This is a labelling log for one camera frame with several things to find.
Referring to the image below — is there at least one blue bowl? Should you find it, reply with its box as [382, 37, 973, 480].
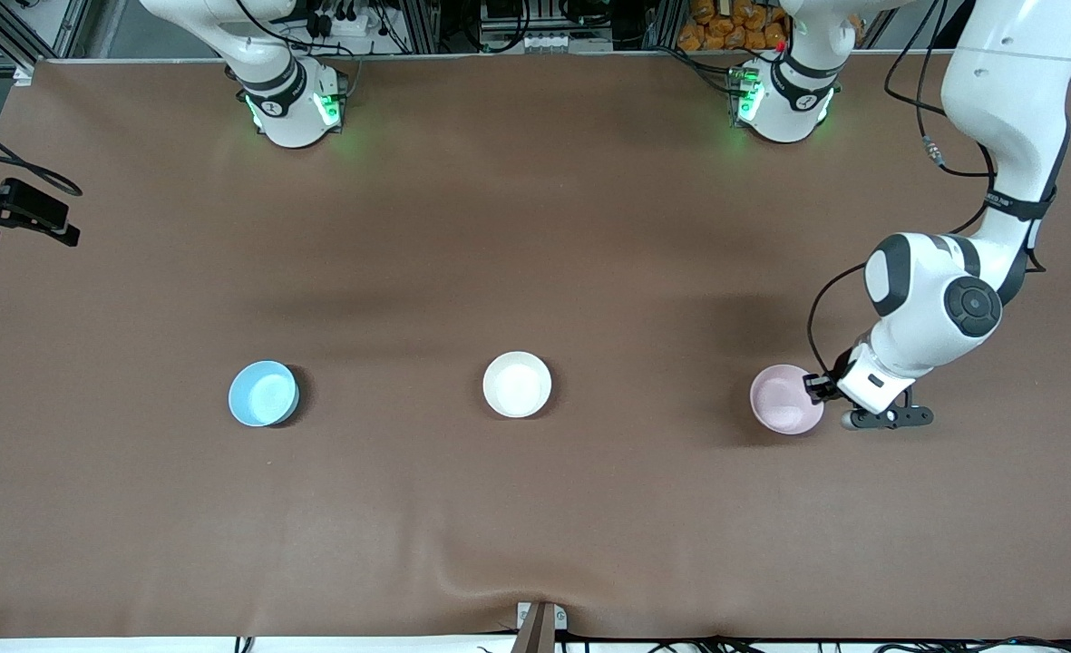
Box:
[229, 360, 300, 428]

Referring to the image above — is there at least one pink bowl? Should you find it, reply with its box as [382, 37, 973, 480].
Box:
[750, 365, 825, 435]

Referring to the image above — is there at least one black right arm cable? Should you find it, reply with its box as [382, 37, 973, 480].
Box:
[0, 109, 84, 198]

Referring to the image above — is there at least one aluminium frame beam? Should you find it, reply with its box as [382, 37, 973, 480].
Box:
[0, 0, 92, 73]

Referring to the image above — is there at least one brown table cloth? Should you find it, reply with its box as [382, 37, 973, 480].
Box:
[0, 50, 1071, 640]

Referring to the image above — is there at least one aluminium frame post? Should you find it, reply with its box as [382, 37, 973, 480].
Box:
[397, 0, 441, 54]

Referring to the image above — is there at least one orange snack bag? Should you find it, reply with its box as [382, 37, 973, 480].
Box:
[677, 0, 862, 53]

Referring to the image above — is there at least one white bowl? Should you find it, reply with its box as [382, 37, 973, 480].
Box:
[482, 351, 553, 419]

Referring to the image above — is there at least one white socket strip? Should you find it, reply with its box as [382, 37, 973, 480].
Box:
[490, 32, 613, 54]

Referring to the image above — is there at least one metal table clamp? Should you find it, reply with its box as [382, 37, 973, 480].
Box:
[510, 601, 569, 653]

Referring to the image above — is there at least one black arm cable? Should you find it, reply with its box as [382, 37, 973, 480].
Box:
[0, 109, 84, 198]
[807, 0, 1048, 382]

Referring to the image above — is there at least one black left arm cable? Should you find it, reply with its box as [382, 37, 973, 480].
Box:
[807, 0, 1048, 382]

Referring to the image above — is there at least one white power strip with plugs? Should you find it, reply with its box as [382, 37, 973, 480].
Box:
[304, 0, 395, 39]

